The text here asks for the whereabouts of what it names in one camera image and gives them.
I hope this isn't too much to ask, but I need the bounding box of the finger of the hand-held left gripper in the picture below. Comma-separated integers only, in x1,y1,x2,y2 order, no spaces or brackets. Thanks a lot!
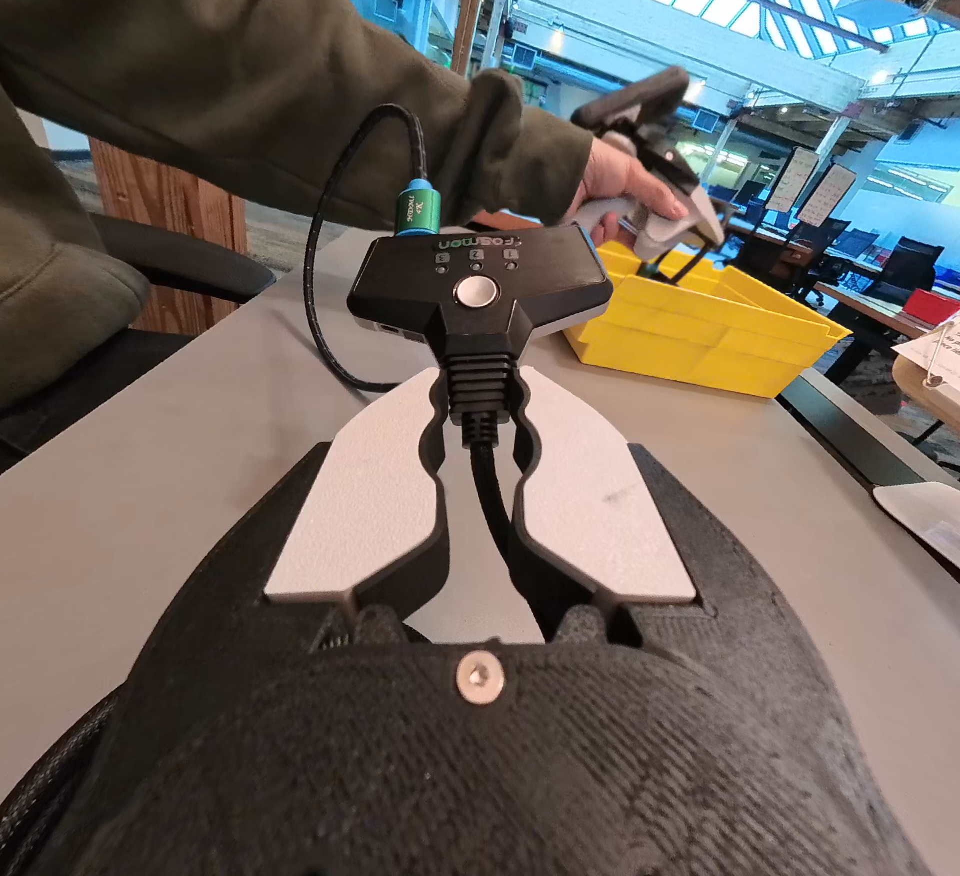
687,182,728,251

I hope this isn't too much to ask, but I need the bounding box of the white standing board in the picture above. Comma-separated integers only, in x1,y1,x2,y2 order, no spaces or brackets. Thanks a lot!
763,147,820,213
796,164,858,226

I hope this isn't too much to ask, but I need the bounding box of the person's left hand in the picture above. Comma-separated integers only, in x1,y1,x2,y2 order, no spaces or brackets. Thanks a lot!
581,137,681,247

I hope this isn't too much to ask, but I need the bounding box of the black office chair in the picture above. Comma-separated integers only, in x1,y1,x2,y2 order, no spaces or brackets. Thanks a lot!
873,237,946,303
0,212,277,476

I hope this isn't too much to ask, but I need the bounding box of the white ceiling projector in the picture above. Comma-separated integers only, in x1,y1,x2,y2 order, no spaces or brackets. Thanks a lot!
834,0,939,30

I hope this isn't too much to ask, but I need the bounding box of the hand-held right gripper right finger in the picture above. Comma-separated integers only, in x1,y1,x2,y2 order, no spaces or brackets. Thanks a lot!
512,365,700,639

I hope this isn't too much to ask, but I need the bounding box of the white paper tag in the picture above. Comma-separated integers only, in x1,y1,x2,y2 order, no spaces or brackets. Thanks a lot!
891,317,960,391

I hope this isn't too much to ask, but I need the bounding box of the black blue cable connector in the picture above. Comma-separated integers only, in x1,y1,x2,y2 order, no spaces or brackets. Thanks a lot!
302,104,445,394

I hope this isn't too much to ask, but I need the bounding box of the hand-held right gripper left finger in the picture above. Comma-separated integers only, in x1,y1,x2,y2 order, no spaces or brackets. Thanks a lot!
262,365,453,630

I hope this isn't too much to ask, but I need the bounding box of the grey desk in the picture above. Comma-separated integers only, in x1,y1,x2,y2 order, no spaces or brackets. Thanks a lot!
0,224,960,876

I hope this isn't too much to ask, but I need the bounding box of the white paper sheet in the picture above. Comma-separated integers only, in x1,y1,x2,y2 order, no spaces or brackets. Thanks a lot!
872,482,960,570

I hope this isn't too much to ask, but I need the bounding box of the black switch hub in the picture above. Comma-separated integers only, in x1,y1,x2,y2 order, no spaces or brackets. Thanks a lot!
346,225,613,645

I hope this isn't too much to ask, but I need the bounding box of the red box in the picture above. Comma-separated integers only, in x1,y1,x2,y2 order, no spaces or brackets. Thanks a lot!
903,287,960,326

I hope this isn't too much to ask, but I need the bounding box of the person's green hoodie torso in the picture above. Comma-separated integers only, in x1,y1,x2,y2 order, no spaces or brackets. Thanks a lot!
0,89,151,408

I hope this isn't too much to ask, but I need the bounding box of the yellow plastic bin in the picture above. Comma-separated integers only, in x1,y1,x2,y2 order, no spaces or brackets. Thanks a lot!
562,240,853,399

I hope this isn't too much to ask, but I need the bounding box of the person's left forearm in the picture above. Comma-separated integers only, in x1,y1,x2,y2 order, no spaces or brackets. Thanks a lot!
0,0,595,232

